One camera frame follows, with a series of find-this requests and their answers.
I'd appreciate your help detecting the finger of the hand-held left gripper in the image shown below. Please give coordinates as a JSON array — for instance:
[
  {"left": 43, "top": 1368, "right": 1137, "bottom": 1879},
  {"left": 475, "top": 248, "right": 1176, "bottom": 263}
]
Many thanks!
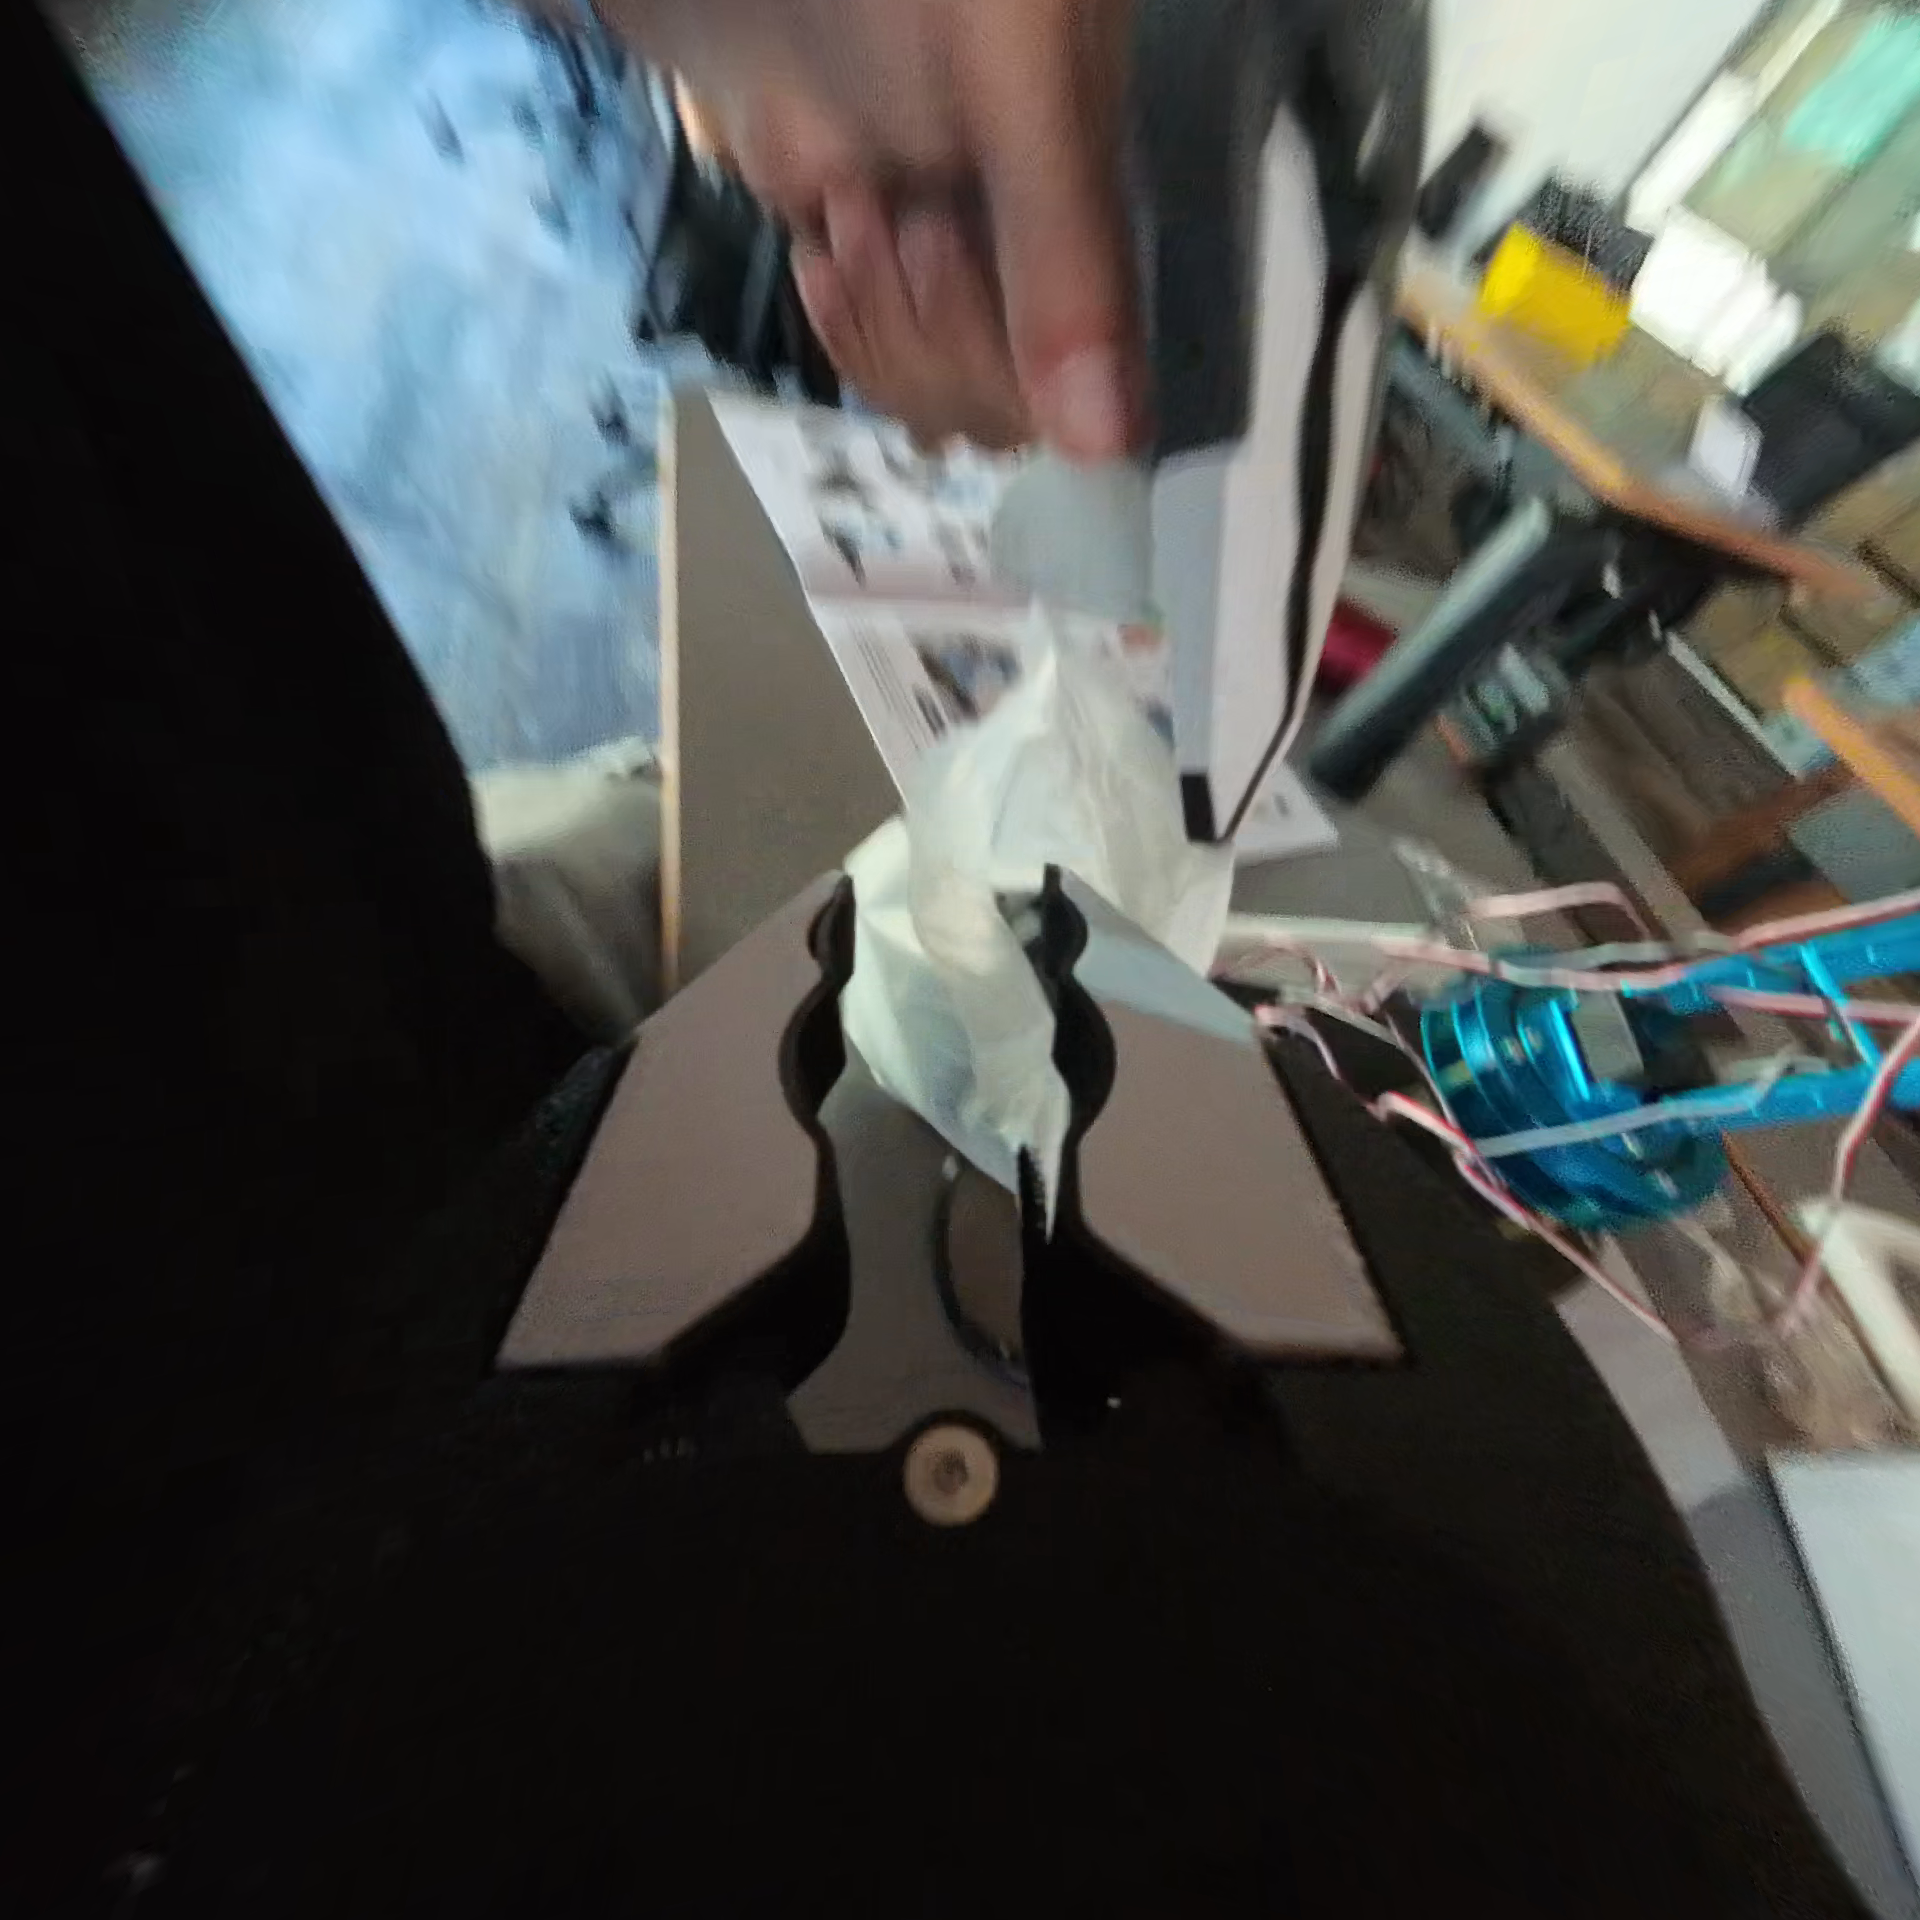
[
  {"left": 1160, "top": 133, "right": 1325, "bottom": 842},
  {"left": 1295, "top": 285, "right": 1391, "bottom": 740}
]

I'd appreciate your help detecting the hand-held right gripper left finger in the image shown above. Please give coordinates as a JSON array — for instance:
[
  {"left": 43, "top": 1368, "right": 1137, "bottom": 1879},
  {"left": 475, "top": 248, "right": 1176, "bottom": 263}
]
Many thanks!
[{"left": 496, "top": 874, "right": 860, "bottom": 1369}]

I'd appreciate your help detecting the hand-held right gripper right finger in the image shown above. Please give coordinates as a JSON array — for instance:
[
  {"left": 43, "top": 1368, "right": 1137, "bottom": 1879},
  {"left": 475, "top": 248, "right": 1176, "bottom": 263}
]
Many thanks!
[{"left": 1019, "top": 865, "right": 1404, "bottom": 1423}]

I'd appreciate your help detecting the white plastic bag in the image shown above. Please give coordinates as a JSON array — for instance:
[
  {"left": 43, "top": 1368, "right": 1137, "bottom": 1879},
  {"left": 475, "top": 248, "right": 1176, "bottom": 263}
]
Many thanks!
[{"left": 839, "top": 451, "right": 1243, "bottom": 1221}]

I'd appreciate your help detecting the wood-edged desk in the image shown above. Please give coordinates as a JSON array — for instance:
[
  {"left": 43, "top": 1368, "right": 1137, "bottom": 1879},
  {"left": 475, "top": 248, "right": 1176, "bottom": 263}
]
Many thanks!
[{"left": 1392, "top": 257, "right": 1884, "bottom": 602}]

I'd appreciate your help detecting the grey desk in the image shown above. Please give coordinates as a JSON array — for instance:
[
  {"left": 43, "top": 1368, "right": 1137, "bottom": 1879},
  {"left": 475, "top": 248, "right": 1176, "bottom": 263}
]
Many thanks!
[{"left": 657, "top": 386, "right": 1920, "bottom": 1920}]

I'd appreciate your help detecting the person's left hand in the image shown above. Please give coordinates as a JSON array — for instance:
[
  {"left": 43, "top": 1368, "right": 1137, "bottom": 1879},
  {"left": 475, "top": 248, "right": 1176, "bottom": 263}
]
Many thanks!
[{"left": 599, "top": 0, "right": 1162, "bottom": 464}]

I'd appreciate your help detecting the dark grey cylinder bottle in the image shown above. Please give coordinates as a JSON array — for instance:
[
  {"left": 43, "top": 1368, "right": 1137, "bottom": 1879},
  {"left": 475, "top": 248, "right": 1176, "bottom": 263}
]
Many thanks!
[{"left": 1307, "top": 497, "right": 1565, "bottom": 800}]

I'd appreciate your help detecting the yellow bin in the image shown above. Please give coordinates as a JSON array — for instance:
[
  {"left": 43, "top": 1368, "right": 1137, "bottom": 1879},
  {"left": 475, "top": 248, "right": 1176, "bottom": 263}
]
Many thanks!
[{"left": 1477, "top": 221, "right": 1637, "bottom": 365}]

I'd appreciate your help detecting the printed instruction booklet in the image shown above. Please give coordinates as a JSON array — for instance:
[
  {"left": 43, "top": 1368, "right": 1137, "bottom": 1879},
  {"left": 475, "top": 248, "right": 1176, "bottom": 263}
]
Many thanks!
[{"left": 705, "top": 386, "right": 1339, "bottom": 865}]

